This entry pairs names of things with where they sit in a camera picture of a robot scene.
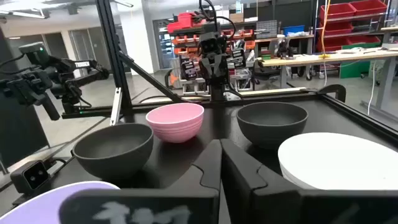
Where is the cardboard box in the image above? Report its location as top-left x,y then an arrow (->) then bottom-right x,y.
229,12 -> 245,24

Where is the pink bowl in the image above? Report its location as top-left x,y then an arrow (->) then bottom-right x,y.
145,102 -> 205,144

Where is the black stereo camera box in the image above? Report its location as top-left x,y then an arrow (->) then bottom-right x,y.
10,160 -> 50,196

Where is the white bowl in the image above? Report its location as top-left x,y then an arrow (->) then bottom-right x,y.
277,132 -> 398,191

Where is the dark grey bowl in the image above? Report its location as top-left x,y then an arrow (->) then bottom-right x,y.
235,101 -> 309,151
72,123 -> 155,182

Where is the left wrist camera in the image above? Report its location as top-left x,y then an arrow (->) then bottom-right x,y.
198,32 -> 220,55

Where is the purple bowl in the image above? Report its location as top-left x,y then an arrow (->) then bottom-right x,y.
0,180 -> 121,224

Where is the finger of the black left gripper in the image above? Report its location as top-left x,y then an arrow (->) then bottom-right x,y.
207,57 -> 218,78
216,57 -> 225,78

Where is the blue bin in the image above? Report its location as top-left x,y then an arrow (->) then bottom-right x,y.
282,24 -> 305,37

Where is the black office chair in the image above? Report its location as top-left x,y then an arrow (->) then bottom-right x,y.
254,67 -> 282,91

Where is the green box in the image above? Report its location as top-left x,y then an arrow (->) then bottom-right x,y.
339,42 -> 382,79

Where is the red bin shelf rack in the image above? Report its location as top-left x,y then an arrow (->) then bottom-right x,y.
315,0 -> 391,54

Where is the workbench with grey legs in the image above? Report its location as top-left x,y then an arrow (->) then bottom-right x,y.
257,46 -> 398,121

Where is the yellow cable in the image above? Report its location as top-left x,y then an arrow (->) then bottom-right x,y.
320,0 -> 331,60

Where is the grey drawer cabinet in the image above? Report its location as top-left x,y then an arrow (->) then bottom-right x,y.
255,20 -> 279,40

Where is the orange parts bin rack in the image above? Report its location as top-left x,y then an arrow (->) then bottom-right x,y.
167,11 -> 256,96

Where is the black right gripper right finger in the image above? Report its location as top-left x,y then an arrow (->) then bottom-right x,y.
221,138 -> 398,224

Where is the white cable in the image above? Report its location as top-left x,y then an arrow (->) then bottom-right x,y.
368,60 -> 377,116

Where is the black clamp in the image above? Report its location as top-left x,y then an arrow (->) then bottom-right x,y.
317,83 -> 347,103

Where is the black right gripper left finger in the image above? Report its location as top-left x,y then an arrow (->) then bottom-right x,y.
58,139 -> 223,224

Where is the silver bracket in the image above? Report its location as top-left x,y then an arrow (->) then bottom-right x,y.
109,86 -> 123,126

